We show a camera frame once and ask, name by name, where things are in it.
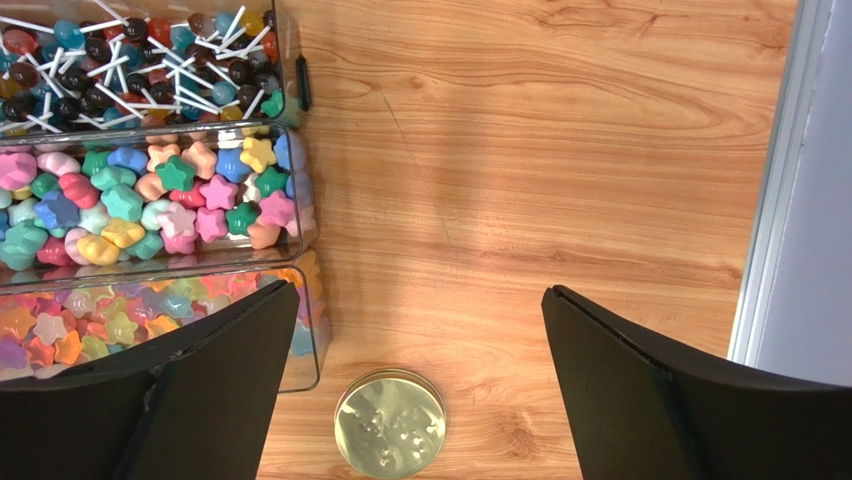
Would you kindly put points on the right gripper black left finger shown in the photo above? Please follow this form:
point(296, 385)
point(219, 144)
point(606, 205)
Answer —
point(195, 403)

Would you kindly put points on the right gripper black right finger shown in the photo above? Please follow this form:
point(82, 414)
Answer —
point(642, 405)

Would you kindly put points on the clear box of translucent candies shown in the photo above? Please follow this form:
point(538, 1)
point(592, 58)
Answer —
point(45, 333)

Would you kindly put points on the clear box of star candies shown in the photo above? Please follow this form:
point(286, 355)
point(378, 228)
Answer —
point(101, 207)

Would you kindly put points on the gold round tin lid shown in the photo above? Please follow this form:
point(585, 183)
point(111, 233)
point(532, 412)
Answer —
point(390, 423)

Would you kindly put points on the clear box of lollipops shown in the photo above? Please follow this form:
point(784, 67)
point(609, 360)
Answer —
point(94, 66)

